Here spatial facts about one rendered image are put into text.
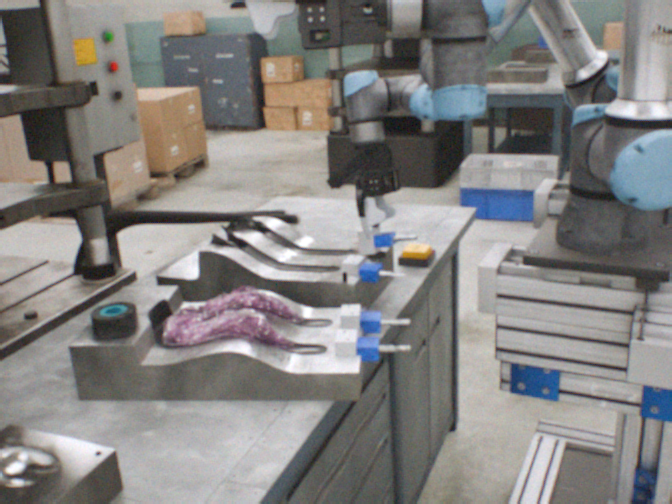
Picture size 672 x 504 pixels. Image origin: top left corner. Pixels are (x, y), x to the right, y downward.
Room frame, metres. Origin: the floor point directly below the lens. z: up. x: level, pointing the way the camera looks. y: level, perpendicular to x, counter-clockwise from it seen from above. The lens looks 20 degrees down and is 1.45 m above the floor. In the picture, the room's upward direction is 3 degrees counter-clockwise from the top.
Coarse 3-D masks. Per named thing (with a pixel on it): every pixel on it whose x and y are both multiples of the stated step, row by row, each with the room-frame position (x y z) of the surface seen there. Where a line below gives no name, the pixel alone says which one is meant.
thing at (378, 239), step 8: (360, 232) 1.51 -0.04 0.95; (376, 232) 1.52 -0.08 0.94; (384, 232) 1.52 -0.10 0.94; (392, 232) 1.51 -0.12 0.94; (360, 240) 1.50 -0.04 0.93; (368, 240) 1.50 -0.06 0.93; (376, 240) 1.49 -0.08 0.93; (384, 240) 1.49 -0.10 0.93; (392, 240) 1.49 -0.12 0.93; (400, 240) 1.49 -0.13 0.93; (408, 240) 1.48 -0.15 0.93; (360, 248) 1.50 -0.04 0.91; (368, 248) 1.49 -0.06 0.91; (376, 248) 1.50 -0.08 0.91
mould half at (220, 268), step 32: (192, 256) 1.65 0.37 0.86; (224, 256) 1.46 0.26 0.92; (288, 256) 1.54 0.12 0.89; (320, 256) 1.53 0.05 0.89; (192, 288) 1.50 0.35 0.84; (224, 288) 1.47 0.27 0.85; (256, 288) 1.43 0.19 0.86; (288, 288) 1.40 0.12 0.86; (320, 288) 1.37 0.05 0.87; (352, 288) 1.34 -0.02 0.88; (384, 288) 1.51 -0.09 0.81
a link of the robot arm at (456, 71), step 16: (432, 48) 0.98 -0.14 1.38; (448, 48) 0.96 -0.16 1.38; (464, 48) 0.95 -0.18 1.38; (480, 48) 0.96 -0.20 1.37; (432, 64) 0.98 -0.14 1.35; (448, 64) 0.96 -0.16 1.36; (464, 64) 0.95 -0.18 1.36; (480, 64) 0.96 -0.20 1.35; (432, 80) 0.99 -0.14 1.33; (448, 80) 0.96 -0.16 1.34; (464, 80) 0.95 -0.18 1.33; (480, 80) 0.96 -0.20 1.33; (432, 96) 0.98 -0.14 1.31; (448, 96) 0.96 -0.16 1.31; (464, 96) 0.95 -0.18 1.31; (480, 96) 0.96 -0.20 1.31; (448, 112) 0.96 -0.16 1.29; (464, 112) 0.95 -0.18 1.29; (480, 112) 0.96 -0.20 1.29
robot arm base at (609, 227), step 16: (576, 192) 1.10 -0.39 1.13; (592, 192) 1.08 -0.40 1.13; (608, 192) 1.06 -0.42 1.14; (576, 208) 1.10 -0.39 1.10; (592, 208) 1.07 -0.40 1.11; (608, 208) 1.06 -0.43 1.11; (624, 208) 1.06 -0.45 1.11; (560, 224) 1.12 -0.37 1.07; (576, 224) 1.08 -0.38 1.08; (592, 224) 1.06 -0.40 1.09; (608, 224) 1.05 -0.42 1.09; (624, 224) 1.05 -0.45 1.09; (640, 224) 1.06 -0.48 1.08; (560, 240) 1.11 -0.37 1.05; (576, 240) 1.07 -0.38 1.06; (592, 240) 1.06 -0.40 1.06; (608, 240) 1.05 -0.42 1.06; (624, 240) 1.04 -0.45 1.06; (640, 240) 1.05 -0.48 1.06
